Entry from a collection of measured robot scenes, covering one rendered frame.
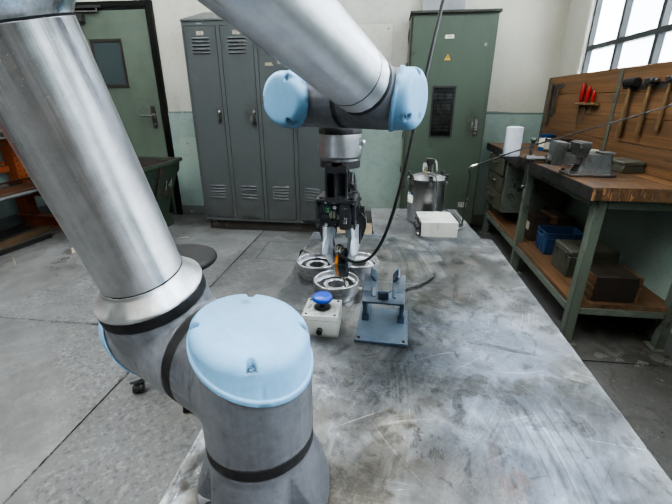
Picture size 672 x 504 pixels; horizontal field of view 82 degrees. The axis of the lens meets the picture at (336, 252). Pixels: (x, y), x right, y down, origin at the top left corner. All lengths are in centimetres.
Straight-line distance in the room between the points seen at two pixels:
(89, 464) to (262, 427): 147
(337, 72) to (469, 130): 340
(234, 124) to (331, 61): 344
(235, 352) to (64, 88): 24
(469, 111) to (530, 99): 71
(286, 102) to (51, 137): 29
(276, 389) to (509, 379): 46
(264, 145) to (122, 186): 338
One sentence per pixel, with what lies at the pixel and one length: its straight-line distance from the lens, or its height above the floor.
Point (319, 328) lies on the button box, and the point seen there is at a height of 82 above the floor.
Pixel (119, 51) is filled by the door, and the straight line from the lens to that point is 488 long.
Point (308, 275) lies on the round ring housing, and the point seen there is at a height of 82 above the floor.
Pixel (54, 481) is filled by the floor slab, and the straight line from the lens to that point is 183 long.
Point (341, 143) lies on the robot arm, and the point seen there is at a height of 116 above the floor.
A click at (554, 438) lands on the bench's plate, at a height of 80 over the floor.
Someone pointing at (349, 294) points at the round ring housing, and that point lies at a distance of 87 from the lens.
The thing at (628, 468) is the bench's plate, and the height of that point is 80.
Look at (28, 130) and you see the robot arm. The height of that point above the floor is 121.
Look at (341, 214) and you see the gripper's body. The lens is 67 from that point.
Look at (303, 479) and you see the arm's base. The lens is 46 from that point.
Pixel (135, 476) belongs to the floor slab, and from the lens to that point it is 171.
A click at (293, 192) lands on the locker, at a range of 374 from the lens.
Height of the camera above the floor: 123
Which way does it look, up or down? 22 degrees down
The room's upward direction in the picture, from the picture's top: straight up
